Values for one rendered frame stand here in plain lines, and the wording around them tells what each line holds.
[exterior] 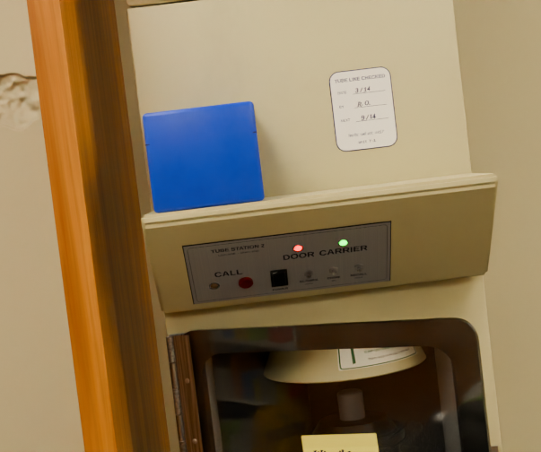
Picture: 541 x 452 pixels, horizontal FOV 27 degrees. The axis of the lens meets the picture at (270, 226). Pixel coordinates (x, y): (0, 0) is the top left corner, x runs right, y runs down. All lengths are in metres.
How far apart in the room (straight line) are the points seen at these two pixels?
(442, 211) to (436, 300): 0.13
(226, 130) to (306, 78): 0.14
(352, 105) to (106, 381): 0.36
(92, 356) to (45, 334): 0.54
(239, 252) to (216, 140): 0.11
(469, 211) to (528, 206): 0.56
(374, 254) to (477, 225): 0.10
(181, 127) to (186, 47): 0.14
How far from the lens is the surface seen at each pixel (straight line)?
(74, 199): 1.04
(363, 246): 1.05
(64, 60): 1.04
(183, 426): 1.13
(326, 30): 1.12
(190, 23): 1.12
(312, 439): 1.07
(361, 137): 1.12
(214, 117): 1.01
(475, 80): 1.58
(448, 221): 1.04
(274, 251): 1.04
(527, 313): 1.60
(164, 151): 1.01
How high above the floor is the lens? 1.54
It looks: 3 degrees down
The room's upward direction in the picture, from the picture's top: 7 degrees counter-clockwise
